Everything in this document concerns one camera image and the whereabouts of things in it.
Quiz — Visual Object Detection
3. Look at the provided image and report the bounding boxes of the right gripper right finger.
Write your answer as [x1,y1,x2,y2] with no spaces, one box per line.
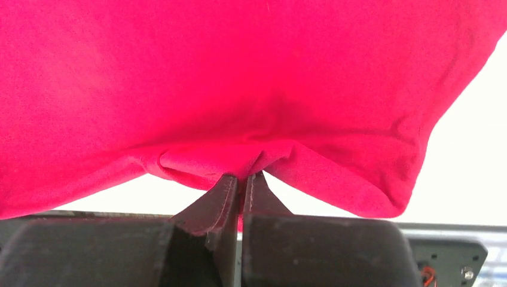
[242,173,422,286]

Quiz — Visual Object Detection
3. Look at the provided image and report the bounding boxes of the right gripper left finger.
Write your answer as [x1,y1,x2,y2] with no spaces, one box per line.
[1,175,239,286]

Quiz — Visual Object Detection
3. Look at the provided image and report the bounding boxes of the red t shirt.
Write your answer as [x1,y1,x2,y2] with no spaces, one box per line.
[1,1,506,219]

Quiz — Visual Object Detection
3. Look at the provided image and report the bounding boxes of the red orange wires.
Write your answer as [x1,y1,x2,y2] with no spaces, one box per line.
[420,266,437,287]

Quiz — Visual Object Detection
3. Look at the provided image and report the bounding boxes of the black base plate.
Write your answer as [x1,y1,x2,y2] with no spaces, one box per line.
[1,210,488,286]

